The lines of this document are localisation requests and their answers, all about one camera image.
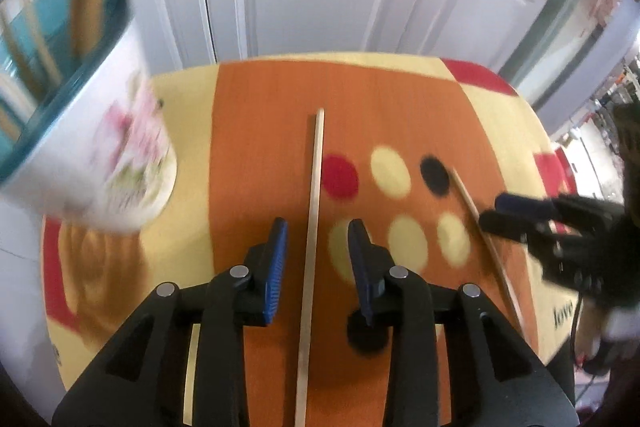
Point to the olive brown chopstick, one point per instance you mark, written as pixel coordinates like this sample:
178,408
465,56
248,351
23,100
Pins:
504,282

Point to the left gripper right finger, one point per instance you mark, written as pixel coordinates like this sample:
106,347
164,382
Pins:
495,377

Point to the floral white utensil holder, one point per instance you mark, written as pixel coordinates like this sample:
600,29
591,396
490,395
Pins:
96,152

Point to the orange yellow patterned mat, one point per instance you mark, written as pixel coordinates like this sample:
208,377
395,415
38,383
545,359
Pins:
411,145

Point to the light wooden chopstick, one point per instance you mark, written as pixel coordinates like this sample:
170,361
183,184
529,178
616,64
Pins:
305,323
46,58

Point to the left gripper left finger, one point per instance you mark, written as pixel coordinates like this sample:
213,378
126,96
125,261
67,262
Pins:
138,378

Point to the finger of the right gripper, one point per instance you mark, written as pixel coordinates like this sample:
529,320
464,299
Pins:
515,226
530,205

